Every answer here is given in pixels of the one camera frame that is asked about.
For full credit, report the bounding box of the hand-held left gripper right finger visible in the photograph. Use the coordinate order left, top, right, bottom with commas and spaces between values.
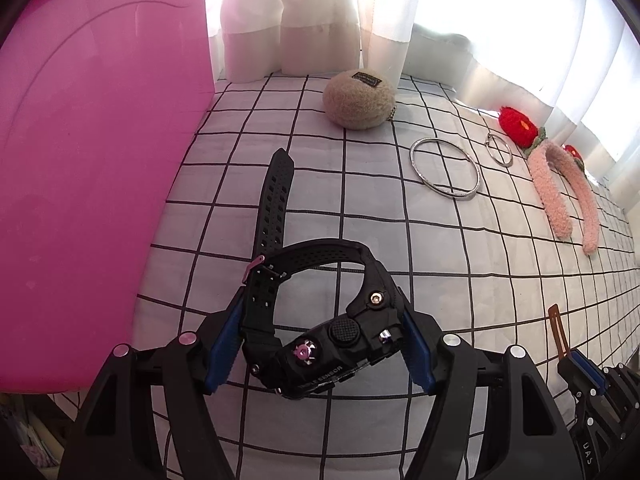
400, 307, 586, 480

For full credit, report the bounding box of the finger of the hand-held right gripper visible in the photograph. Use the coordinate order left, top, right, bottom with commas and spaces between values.
556, 347, 609, 405

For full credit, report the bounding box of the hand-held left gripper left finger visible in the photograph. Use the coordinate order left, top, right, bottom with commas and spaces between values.
57, 285, 247, 480

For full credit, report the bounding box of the thin snap hair clip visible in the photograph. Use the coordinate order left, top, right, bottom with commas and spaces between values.
548, 304, 572, 361

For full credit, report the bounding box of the black digital wrist watch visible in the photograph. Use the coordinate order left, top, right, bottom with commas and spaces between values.
242, 149, 403, 401

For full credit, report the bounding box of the pink plastic basin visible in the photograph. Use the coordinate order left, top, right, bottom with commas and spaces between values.
0, 0, 216, 393

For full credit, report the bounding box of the pink fuzzy strawberry headband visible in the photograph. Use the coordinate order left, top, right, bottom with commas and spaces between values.
498, 105, 601, 257

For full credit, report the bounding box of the large silver bangle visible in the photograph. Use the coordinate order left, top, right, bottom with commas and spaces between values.
410, 137, 481, 202

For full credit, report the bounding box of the beige plush sloth charm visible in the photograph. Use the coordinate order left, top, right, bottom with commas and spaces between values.
322, 70, 398, 132

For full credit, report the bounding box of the white sheer curtain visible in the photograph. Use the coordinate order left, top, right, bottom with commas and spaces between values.
205, 0, 640, 181

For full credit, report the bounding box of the small silver hoop ring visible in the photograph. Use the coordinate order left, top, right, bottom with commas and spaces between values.
486, 132, 513, 167

